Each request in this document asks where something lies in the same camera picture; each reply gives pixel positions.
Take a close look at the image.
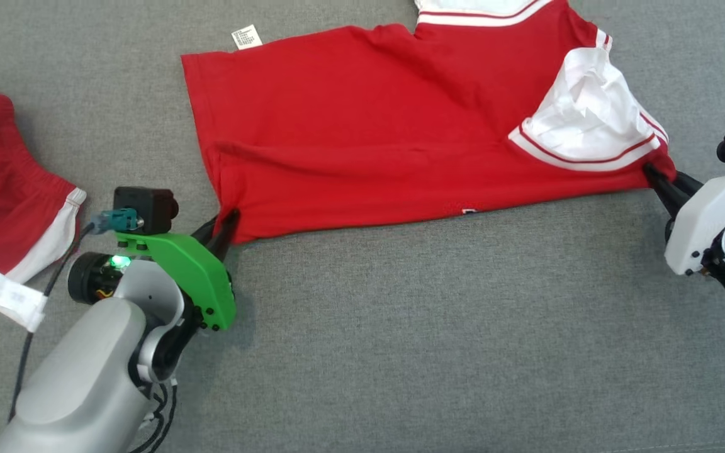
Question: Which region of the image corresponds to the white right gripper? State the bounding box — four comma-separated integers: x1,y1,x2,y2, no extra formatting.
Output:
643,162,725,276

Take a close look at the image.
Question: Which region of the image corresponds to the black cable bundle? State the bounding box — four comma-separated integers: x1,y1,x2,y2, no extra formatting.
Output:
128,376,179,453

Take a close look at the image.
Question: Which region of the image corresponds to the red basketball jersey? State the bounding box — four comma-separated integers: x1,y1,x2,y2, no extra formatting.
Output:
180,0,679,246

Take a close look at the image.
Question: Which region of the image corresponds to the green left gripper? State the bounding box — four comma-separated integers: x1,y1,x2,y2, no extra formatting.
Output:
114,211,242,332

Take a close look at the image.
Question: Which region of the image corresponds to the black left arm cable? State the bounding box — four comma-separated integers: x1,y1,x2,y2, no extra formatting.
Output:
9,223,96,423

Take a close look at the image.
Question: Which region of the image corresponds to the grey fabric sofa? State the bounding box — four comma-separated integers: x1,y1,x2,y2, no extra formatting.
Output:
0,0,725,453

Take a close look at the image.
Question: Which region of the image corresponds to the teal left camera connector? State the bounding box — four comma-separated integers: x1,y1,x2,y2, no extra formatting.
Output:
89,209,141,235

